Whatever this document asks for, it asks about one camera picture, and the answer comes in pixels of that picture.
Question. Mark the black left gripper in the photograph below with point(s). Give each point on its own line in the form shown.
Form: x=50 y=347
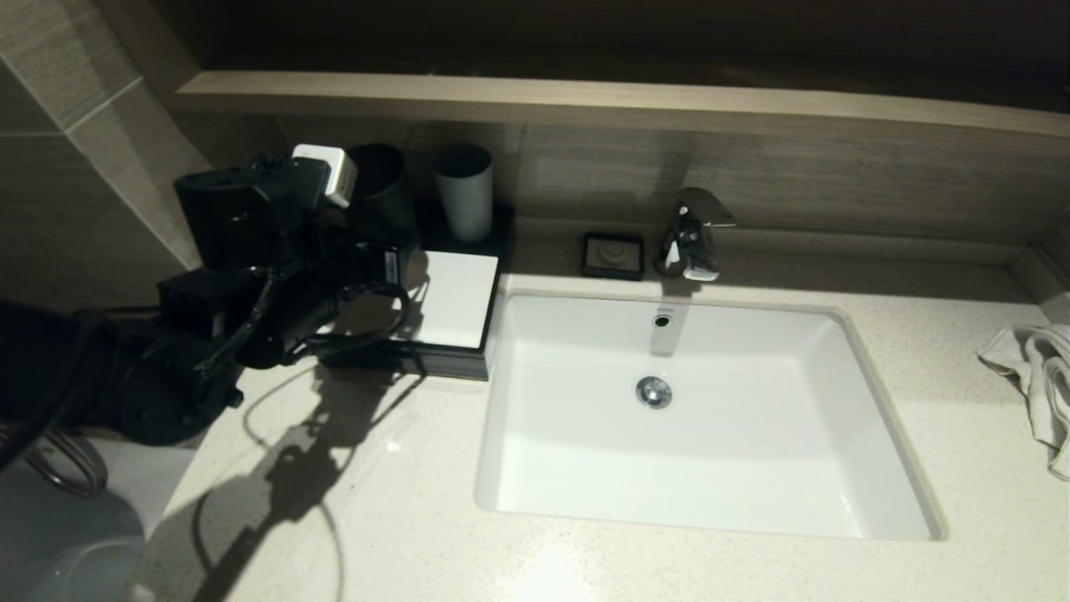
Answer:
x=368 y=272

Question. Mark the black cup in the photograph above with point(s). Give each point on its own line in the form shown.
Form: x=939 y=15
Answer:
x=384 y=192

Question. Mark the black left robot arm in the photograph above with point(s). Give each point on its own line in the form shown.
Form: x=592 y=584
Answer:
x=125 y=368

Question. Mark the black amenity box body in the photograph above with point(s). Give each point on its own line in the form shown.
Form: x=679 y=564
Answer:
x=501 y=242

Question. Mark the white ribbed tray insert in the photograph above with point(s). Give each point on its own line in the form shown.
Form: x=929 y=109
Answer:
x=456 y=301

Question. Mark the grey cup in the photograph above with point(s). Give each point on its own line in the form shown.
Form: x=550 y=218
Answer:
x=468 y=196

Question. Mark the black square soap dish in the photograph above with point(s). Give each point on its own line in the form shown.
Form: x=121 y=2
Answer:
x=613 y=255

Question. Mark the chrome drain stopper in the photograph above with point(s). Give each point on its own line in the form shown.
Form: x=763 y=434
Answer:
x=653 y=392

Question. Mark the chrome faucet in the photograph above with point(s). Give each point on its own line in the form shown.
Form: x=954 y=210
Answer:
x=690 y=238

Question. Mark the white sink basin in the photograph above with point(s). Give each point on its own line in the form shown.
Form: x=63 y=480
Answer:
x=752 y=451

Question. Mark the white towel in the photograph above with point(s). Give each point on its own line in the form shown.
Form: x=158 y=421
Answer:
x=1045 y=376

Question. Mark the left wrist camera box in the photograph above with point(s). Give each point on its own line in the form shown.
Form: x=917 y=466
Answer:
x=330 y=174

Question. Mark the wooden wall shelf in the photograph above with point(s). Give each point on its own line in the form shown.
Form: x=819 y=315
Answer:
x=585 y=102

